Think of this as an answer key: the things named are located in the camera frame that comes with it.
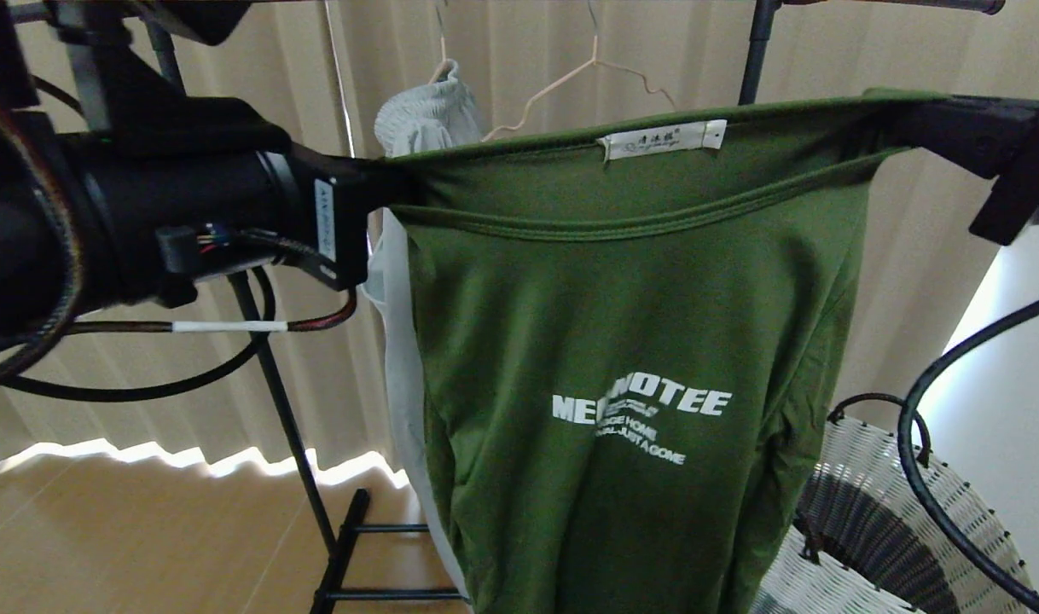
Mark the pink clothes hanger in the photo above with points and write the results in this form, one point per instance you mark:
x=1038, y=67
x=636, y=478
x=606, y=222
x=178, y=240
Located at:
x=442, y=43
x=595, y=47

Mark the black clothes rack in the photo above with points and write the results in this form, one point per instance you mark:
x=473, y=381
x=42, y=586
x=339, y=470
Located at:
x=289, y=409

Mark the pale grey shorts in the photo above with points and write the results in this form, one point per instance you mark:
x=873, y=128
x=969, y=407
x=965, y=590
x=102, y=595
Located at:
x=426, y=119

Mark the beige curtain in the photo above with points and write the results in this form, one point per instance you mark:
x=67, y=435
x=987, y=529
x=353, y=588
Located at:
x=528, y=43

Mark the white laundry basket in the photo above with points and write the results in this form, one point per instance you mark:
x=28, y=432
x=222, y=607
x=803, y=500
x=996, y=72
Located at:
x=972, y=503

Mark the green garment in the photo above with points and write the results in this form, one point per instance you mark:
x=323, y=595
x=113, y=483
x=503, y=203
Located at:
x=613, y=298

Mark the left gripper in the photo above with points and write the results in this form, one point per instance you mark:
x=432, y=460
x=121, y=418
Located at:
x=212, y=205

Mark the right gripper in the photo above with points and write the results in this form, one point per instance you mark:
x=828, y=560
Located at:
x=1027, y=179

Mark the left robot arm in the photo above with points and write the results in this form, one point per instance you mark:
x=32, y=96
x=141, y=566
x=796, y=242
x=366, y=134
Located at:
x=8, y=230

